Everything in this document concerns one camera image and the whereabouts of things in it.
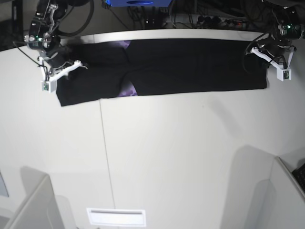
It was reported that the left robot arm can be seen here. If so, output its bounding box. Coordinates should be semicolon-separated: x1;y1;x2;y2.
257;6;305;58

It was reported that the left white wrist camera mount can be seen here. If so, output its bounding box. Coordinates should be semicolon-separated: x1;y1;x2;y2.
251;46;296;81

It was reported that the grey partition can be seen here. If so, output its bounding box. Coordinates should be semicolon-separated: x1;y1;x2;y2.
245;157;305;229
0;167;65;229

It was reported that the black keyboard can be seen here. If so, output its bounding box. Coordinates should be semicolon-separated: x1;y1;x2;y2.
292;164;305;192

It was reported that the black T-shirt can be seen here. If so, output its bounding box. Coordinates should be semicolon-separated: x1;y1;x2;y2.
56;39;267;106

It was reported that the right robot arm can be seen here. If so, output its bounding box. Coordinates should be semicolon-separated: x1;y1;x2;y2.
25;0;68;69

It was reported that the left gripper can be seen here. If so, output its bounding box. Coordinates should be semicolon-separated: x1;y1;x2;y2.
258;39;295;61

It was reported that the grey partition left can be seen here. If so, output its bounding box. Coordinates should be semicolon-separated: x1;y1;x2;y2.
0;167;65;229

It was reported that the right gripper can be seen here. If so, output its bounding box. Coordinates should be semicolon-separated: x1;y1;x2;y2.
39;46;71;69

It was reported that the blue box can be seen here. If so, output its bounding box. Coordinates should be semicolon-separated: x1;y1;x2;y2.
105;0;172;7

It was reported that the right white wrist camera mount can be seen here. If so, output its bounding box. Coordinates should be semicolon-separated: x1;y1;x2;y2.
39;58;88;93

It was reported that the white power strip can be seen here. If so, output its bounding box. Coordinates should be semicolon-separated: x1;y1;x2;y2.
162;13;248;30

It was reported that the grey partition right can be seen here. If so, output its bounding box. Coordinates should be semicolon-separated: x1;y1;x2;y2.
245;157;305;229

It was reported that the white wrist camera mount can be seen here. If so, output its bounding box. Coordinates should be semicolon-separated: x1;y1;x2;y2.
39;58;88;93
251;46;296;81

